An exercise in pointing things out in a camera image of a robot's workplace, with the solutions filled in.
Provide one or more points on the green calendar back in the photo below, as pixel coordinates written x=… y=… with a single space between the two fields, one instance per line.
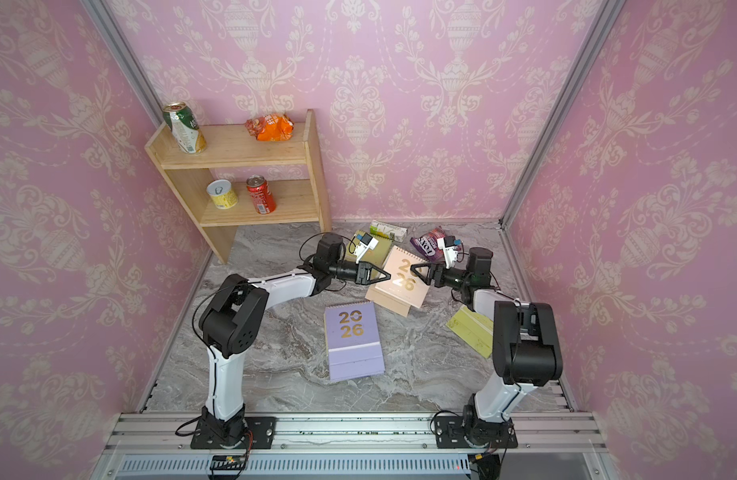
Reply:
x=376 y=256

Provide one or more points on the purple snack bag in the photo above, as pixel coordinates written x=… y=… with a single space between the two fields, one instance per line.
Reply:
x=426 y=244

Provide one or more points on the green calendar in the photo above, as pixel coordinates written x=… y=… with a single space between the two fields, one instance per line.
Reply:
x=376 y=256
x=474 y=329

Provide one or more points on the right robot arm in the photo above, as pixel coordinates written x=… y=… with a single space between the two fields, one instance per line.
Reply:
x=526 y=351

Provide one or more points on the black electronics box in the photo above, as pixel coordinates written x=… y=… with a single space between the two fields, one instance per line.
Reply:
x=222 y=466

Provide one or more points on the yellow tin can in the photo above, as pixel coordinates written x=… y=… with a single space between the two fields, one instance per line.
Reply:
x=222 y=194

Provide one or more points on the purple calendar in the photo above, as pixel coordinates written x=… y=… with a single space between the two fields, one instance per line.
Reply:
x=353 y=341

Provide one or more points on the red soda can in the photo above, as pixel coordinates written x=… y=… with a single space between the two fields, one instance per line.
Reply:
x=259 y=191

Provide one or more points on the orange snack bag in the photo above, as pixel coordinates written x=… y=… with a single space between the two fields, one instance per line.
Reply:
x=270 y=128

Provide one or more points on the aluminium mounting rail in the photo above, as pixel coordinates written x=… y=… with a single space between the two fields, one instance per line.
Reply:
x=555 y=445

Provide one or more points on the pink calendar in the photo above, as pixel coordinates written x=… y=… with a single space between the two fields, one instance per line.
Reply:
x=404 y=290

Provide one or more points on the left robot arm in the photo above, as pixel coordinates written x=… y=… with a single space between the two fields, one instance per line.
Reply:
x=230 y=324

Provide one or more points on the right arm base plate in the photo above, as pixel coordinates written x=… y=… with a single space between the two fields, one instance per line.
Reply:
x=453 y=432

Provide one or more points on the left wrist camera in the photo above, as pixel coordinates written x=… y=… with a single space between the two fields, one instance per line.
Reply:
x=362 y=244

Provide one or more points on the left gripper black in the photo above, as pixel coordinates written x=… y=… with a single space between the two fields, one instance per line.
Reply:
x=362 y=277

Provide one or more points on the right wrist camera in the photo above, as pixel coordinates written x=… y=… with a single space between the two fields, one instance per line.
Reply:
x=452 y=250

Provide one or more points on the green and white can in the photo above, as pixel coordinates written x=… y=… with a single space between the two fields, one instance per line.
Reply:
x=184 y=127

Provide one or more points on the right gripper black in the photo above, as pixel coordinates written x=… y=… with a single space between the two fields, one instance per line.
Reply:
x=438 y=268

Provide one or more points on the green juice carton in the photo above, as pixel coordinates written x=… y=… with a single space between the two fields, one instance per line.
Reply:
x=389 y=231

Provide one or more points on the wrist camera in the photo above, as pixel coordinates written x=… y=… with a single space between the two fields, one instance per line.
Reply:
x=452 y=250
x=362 y=244

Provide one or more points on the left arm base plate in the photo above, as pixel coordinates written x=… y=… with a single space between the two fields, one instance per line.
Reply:
x=254 y=433

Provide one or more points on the wooden two-tier shelf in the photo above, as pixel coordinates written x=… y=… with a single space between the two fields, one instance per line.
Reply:
x=229 y=146

